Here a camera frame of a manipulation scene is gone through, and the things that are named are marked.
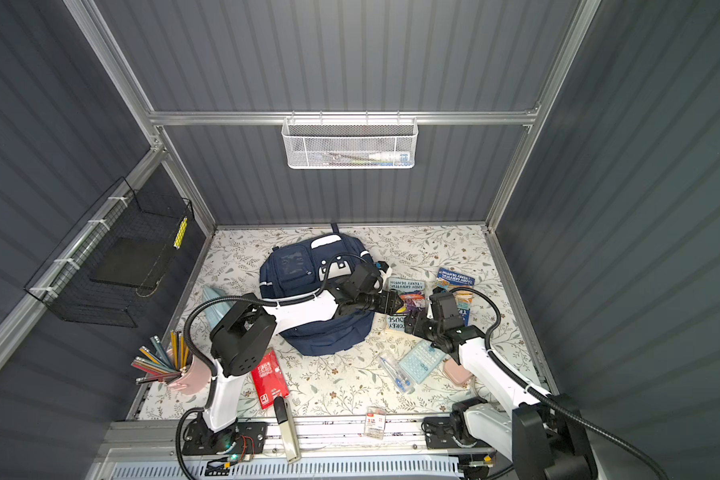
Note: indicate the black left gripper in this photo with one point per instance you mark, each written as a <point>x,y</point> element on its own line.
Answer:
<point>387,302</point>

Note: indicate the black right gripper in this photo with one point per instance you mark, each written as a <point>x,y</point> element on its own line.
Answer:
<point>418,319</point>

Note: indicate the navy blue student backpack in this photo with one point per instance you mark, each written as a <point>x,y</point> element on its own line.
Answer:
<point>300,268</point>

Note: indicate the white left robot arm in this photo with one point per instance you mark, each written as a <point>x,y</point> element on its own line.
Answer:
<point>239,344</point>

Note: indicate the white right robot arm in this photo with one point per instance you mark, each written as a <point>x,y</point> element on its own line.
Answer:
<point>543,435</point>

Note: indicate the light green calculator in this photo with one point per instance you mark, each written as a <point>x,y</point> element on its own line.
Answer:
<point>421,361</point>

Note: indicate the pink pouch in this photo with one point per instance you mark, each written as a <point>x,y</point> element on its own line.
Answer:
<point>457,374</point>

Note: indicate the clear blue pen case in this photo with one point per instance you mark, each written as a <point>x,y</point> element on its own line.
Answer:
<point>401,380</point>

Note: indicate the small clear packet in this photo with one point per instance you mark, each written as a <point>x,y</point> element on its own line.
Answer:
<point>375,423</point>

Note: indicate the red notebook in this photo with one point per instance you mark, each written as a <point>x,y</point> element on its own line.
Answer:
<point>269,380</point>

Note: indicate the white tube in basket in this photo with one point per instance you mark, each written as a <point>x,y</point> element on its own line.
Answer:
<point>390,157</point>

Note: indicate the black silver stapler tool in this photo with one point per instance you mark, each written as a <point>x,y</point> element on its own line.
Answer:
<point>287,426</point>

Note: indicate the pink cup with pencils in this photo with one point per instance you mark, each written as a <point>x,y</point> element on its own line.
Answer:
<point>171,364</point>

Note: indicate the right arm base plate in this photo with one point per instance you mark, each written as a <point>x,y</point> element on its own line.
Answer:
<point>448,433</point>

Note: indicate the white wire mesh basket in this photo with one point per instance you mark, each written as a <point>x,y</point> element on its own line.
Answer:
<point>343,142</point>

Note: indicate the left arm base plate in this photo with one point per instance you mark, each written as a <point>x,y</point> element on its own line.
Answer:
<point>246,438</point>

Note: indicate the black wire wall basket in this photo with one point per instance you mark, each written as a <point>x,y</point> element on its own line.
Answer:
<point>110,271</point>

